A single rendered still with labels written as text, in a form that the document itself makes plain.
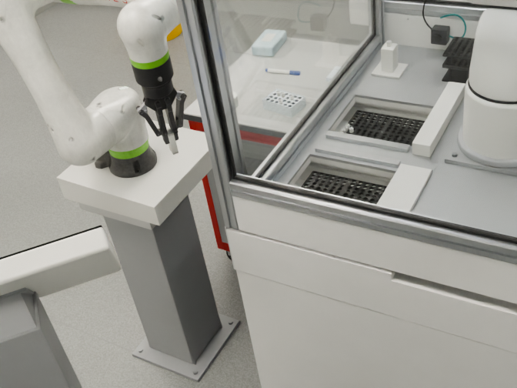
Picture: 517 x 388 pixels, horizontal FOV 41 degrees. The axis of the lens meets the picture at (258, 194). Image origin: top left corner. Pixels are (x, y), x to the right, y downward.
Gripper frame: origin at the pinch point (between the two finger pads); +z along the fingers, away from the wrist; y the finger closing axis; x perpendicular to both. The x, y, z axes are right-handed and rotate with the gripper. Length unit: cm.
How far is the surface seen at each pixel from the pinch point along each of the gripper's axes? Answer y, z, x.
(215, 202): -21, 78, -47
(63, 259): 35, -19, 42
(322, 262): -16, 8, 49
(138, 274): 19, 64, -17
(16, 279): 44, -18, 41
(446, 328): -33, 15, 74
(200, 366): 10, 104, 0
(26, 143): 39, 131, -196
